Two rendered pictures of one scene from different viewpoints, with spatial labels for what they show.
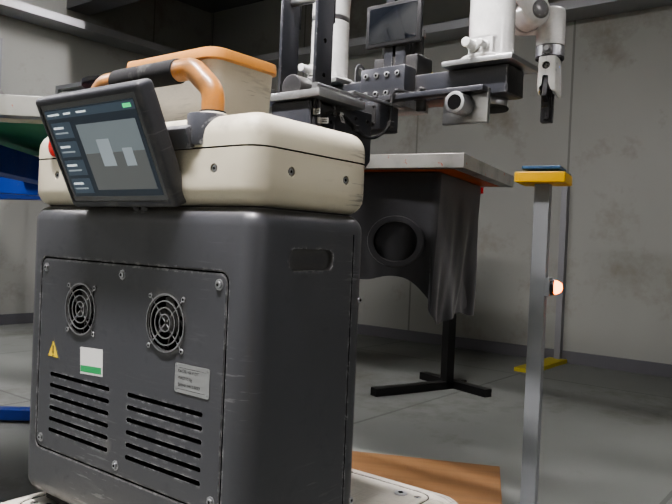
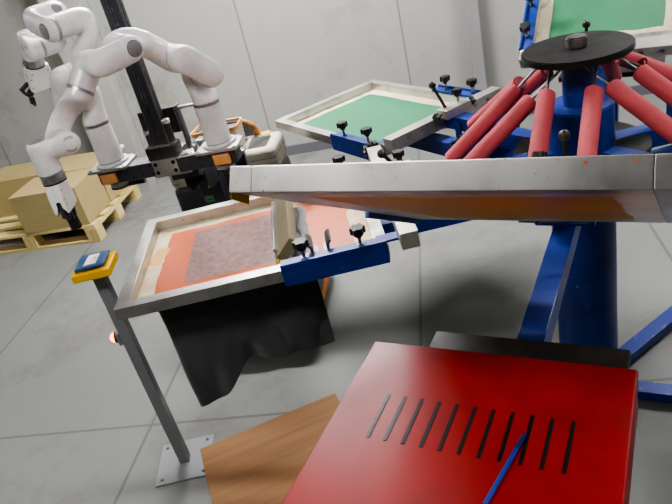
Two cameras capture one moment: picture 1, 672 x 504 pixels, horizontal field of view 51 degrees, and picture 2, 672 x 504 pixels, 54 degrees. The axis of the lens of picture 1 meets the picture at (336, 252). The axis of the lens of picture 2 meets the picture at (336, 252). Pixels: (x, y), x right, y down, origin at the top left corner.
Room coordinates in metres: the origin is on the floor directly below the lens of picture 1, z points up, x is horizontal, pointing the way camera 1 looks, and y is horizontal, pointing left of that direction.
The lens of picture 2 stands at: (4.05, -0.66, 1.87)
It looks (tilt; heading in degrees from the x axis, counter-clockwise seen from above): 29 degrees down; 155
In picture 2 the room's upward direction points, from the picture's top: 14 degrees counter-clockwise
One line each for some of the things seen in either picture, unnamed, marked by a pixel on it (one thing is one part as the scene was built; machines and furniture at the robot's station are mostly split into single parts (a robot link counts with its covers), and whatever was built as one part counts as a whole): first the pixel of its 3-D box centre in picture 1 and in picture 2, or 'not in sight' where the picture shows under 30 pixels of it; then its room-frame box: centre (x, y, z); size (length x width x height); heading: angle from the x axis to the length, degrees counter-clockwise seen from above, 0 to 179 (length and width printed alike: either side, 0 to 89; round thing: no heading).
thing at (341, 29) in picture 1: (325, 53); (214, 122); (1.75, 0.05, 1.21); 0.16 x 0.13 x 0.15; 142
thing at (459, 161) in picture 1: (369, 173); (254, 236); (2.25, -0.10, 0.97); 0.79 x 0.58 x 0.04; 64
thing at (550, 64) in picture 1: (548, 75); (60, 193); (1.89, -0.55, 1.22); 0.10 x 0.08 x 0.11; 153
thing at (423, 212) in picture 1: (359, 234); not in sight; (2.06, -0.07, 0.77); 0.46 x 0.09 x 0.36; 64
